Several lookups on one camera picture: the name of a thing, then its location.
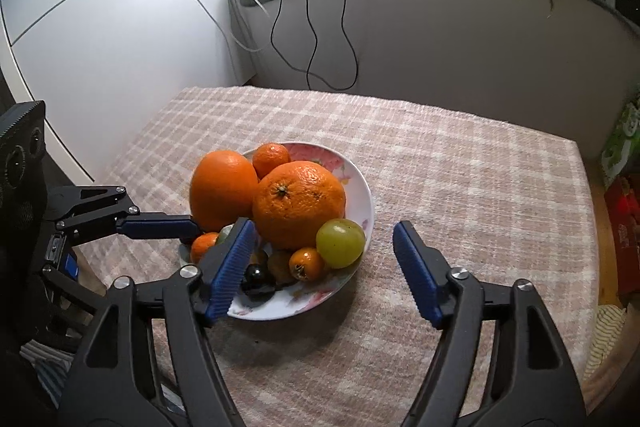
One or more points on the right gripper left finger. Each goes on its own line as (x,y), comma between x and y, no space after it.
(145,358)

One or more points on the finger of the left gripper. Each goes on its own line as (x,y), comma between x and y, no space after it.
(68,201)
(87,227)

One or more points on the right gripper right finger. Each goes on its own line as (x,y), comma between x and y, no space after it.
(530,381)

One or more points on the dark plum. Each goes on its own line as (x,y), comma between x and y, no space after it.
(258,283)

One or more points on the small orange kumquat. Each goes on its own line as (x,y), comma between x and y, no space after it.
(307,265)

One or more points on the small tangerine front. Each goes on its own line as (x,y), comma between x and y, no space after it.
(201,245)

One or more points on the small tangerine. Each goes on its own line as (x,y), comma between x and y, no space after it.
(201,245)
(268,156)

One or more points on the large smooth orange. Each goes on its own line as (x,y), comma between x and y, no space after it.
(222,189)

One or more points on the small tangerine back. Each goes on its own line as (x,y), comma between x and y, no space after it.
(268,156)

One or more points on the large dimpled orange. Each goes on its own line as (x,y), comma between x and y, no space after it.
(293,202)

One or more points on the pink plaid tablecloth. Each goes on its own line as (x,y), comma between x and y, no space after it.
(502,201)

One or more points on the white floral plate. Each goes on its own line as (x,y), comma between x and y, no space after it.
(294,297)

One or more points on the green plum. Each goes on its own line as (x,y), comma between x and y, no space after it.
(340,242)

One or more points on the green and red packages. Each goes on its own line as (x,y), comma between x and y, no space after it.
(619,162)

